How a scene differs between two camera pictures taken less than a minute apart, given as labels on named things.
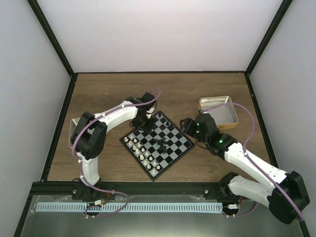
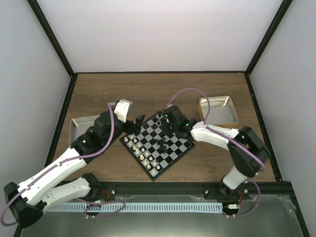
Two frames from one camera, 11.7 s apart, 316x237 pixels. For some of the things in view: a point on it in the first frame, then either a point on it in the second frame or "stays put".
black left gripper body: [141, 123] to [131, 130]
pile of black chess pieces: [161, 142] stays put
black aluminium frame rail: [132, 189] stays put
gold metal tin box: [223, 116] stays put
